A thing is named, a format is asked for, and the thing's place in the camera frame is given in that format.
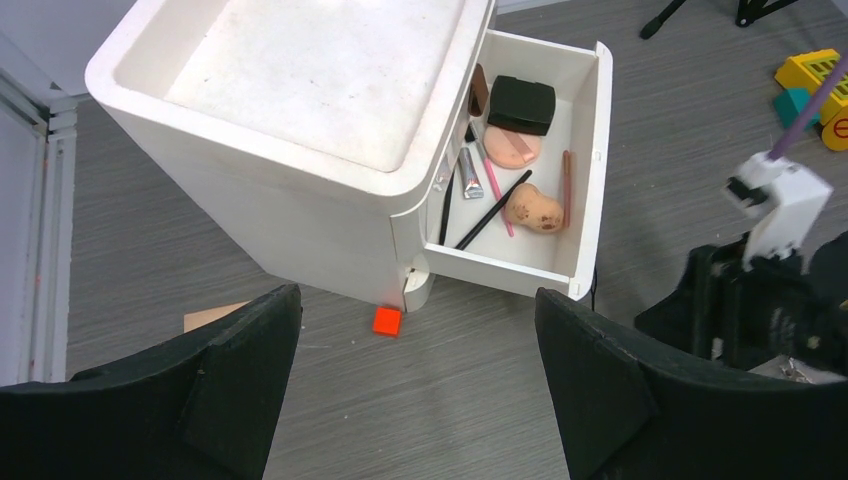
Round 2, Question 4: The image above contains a black hair loop tool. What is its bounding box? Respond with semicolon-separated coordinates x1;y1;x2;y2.
589;265;598;311

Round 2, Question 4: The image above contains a tan wooden block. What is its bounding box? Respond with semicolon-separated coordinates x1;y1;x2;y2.
183;302;247;333

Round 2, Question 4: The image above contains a small orange red cube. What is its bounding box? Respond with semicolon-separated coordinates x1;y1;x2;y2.
372;306;403;338

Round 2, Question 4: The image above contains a white drawer organizer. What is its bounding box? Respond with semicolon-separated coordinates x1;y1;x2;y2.
85;1;613;311

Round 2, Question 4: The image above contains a beige makeup sponge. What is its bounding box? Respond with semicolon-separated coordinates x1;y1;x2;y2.
504;183;566;233

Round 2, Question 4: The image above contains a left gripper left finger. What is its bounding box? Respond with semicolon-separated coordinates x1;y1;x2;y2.
1;284;302;479

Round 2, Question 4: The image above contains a black tripod stand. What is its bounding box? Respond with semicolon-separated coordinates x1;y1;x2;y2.
639;0;803;41

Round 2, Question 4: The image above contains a white small cream tube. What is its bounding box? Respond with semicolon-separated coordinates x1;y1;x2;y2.
458;147;484;199

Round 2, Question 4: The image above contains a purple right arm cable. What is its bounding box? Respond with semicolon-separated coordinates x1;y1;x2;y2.
768;52;848;162

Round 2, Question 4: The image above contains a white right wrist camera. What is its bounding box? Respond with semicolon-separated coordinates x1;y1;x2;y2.
723;151;833;270

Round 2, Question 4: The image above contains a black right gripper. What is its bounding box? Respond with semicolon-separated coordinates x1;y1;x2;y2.
634;234;847;375

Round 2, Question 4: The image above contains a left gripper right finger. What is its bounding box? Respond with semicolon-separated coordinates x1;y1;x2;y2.
534;288;847;479

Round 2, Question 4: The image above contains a pink lip pencil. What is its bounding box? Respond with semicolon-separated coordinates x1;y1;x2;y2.
562;150;573;228

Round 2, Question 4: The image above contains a black compact case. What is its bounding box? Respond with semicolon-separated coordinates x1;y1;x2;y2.
487;75;556;136

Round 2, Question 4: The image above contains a black makeup pencil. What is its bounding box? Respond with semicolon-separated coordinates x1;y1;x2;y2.
455;170;533;251
438;173;455;246

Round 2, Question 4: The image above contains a pink powder puff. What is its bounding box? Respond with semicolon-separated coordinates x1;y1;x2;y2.
483;126;542;170

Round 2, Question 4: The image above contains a yellow toy block house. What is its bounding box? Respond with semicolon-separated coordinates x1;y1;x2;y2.
773;48;848;153

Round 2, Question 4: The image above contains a pink eyebrow brush comb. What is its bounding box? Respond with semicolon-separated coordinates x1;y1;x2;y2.
465;121;502;201

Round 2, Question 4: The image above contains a teal wooden block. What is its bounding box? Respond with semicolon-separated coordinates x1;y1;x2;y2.
773;88;812;130

